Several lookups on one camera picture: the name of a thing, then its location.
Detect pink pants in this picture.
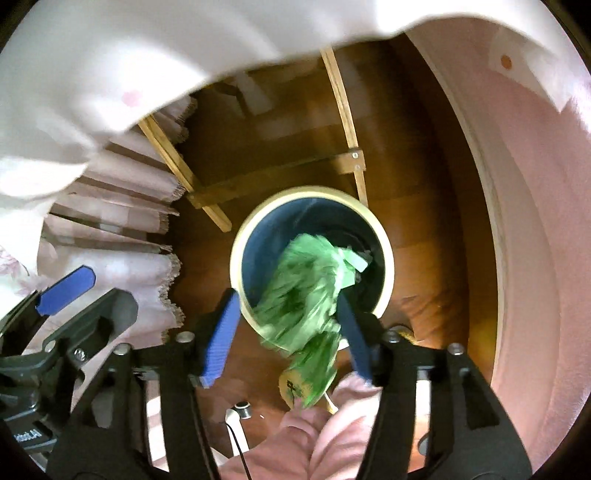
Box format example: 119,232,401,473
222,373,419,480

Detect wooden chair frame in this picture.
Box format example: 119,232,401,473
137,46,370,234

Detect pink printed blanket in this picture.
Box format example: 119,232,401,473
406,0,591,476

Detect green plastic wrapper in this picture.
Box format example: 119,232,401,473
252,233,374,409

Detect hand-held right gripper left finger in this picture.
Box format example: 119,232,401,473
46,287,242,480

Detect black cable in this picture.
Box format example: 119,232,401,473
226,415,252,480

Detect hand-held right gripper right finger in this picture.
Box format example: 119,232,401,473
336,294,543,480

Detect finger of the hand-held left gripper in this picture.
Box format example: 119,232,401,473
0,265,98,344
44,289,139,370

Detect cream rimmed blue trash bin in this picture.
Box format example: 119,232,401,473
229,185,394,354

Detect pink fringed pleated cloth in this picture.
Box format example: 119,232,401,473
28,95,199,352

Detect white tablecloth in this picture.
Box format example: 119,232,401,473
0,0,513,296

